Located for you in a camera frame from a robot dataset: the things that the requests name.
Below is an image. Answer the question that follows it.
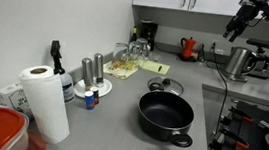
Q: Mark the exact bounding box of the steel spice grinder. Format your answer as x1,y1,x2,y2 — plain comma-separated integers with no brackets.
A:
78,56,97,92
90,52,109,89

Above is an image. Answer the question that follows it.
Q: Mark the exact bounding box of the white paper towel roll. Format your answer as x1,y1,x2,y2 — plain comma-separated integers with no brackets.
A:
11,62,78,147

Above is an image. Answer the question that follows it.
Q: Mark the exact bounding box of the dark wine bottle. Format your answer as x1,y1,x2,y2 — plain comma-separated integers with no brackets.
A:
130,26,140,44

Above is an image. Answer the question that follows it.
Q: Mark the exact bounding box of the white cardboard box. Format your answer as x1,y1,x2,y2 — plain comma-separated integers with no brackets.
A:
0,80,37,120

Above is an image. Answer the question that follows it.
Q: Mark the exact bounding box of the black clamp orange trigger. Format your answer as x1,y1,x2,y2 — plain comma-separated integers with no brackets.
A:
226,105,260,127
216,125,253,150

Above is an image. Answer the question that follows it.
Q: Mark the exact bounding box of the stainless steel kettle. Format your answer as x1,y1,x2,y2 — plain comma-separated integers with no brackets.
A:
220,44,259,85

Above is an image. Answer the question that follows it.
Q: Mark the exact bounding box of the glass pot lid black knob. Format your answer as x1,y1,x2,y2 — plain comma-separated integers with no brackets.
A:
146,74,186,97

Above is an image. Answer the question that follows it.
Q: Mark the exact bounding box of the small blue spice jar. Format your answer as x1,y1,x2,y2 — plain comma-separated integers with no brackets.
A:
83,90,97,111

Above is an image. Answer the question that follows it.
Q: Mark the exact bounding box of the black power cable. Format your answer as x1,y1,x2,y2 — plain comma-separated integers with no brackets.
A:
202,42,234,136

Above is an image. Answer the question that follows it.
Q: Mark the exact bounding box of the spray bottle black trigger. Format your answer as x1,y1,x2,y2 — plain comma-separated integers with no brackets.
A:
44,39,82,105

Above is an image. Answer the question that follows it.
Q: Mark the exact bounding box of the clear drinking glass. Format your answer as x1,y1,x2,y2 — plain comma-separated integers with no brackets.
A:
135,37,152,62
127,39,145,67
111,42,132,68

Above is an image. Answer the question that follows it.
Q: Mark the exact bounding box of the black exterior camera bar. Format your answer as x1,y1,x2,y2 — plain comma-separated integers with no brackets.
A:
245,37,269,50

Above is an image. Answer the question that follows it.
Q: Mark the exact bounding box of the black cooking pot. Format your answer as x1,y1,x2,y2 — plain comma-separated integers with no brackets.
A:
133,80,200,149

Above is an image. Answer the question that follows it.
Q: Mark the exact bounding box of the red moka pot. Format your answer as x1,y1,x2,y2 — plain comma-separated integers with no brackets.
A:
178,36,198,61

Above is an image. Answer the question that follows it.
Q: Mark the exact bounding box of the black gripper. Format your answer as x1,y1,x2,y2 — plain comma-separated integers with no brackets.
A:
222,0,262,46

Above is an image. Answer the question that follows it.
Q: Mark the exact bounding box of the black coffee maker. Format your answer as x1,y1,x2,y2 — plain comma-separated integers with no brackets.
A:
136,18,159,52

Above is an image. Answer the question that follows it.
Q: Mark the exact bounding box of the white round plate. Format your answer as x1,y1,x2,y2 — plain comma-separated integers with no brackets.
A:
72,75,114,102

